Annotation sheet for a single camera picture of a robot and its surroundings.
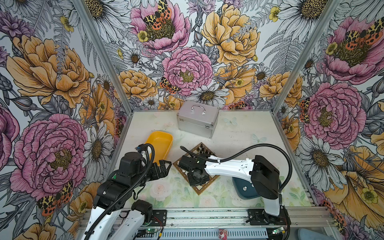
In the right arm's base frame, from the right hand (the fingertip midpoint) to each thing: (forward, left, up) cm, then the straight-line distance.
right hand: (197, 187), depth 80 cm
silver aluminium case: (+39, -1, +11) cm, 40 cm away
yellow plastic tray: (+31, +23, -2) cm, 39 cm away
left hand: (+1, +15, +18) cm, 23 cm away
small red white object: (-20, -10, +1) cm, 23 cm away
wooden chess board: (+24, -3, -1) cm, 25 cm away
